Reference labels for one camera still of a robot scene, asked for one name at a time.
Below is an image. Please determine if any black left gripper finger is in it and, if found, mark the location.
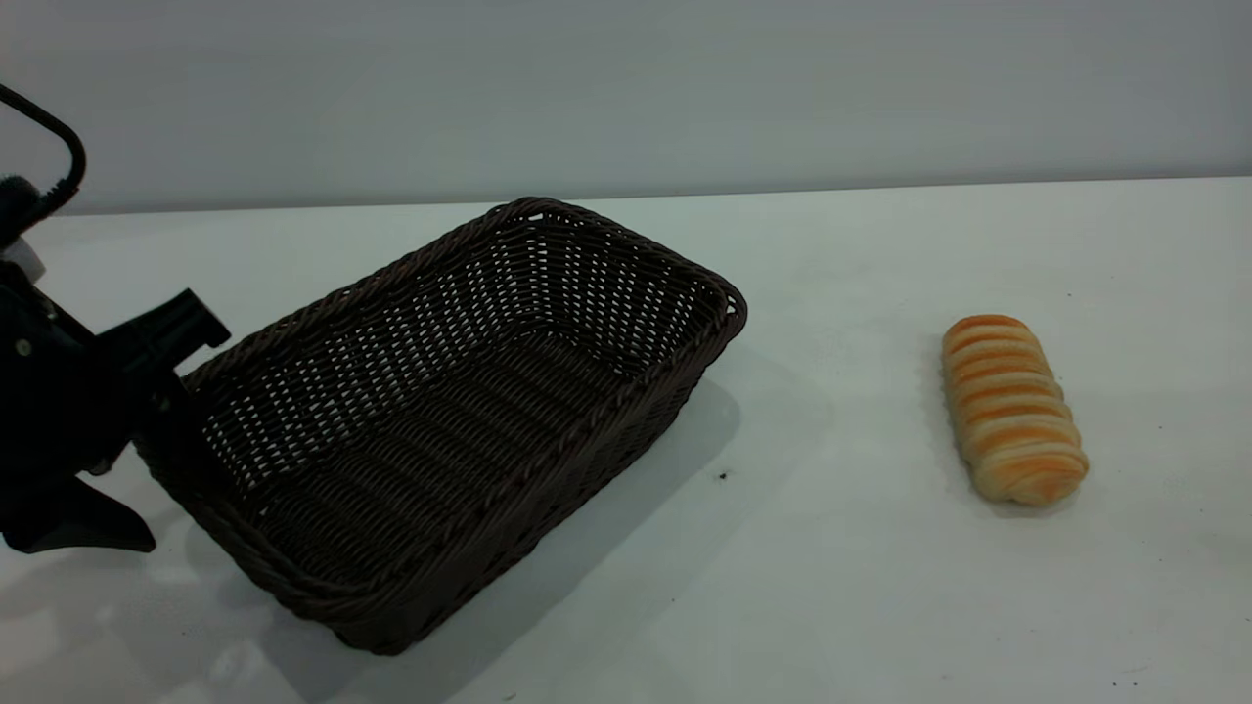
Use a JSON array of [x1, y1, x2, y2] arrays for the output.
[[0, 473, 157, 556], [96, 289, 232, 392]]

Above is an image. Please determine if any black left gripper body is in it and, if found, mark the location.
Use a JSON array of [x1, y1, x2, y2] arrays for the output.
[[0, 262, 148, 511]]

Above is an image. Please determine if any black woven wicker basket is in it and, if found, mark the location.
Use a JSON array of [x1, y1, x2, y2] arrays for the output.
[[135, 198, 748, 656]]

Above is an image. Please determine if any striped orange bread roll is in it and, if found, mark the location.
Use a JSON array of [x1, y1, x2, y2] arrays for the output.
[[941, 315, 1090, 507]]

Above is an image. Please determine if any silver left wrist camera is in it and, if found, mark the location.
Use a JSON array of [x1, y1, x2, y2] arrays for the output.
[[0, 238, 47, 286]]

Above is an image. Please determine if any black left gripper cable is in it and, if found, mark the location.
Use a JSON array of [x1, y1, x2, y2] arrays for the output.
[[0, 83, 88, 247]]

